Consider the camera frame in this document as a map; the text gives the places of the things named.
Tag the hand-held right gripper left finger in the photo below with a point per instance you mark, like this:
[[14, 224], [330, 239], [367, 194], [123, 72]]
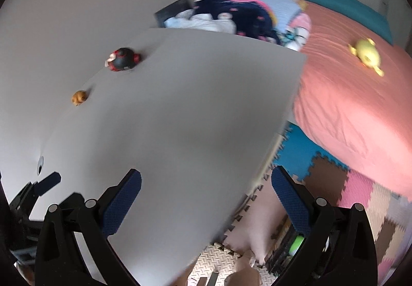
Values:
[[124, 199]]

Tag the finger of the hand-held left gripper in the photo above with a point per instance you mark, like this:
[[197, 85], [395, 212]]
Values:
[[48, 181], [22, 195]]

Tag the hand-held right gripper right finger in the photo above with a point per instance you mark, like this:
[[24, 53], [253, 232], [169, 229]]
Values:
[[291, 199]]

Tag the small orange toy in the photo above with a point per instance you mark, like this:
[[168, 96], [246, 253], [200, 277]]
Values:
[[79, 97]]

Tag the black and red toy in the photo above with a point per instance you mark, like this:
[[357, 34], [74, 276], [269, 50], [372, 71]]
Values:
[[122, 60]]

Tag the person's left hand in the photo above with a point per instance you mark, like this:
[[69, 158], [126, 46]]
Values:
[[25, 274]]

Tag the coloured foam puzzle mat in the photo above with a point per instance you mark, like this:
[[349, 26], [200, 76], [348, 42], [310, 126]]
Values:
[[328, 183]]

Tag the grey desk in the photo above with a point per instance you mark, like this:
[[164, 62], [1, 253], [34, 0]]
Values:
[[167, 131]]

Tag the person's beige trouser leg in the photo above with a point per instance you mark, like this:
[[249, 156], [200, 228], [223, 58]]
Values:
[[243, 278]]

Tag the grey flat bar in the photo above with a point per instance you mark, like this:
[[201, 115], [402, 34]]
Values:
[[212, 279]]

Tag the bed with pink sheet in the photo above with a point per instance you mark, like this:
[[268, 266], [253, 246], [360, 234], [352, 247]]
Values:
[[354, 105]]

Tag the yellow plush toy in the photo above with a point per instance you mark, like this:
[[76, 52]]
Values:
[[367, 52]]

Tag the pink white printed cloth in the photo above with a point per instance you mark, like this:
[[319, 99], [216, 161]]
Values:
[[299, 30]]

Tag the navy patterned garment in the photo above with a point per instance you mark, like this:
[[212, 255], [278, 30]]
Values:
[[244, 17]]

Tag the light blue folded blanket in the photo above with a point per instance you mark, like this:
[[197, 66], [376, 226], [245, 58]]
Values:
[[280, 9]]

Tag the white crumpled cloth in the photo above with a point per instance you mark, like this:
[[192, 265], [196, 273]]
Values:
[[202, 22]]

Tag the teal pillow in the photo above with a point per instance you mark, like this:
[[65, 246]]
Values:
[[341, 2]]

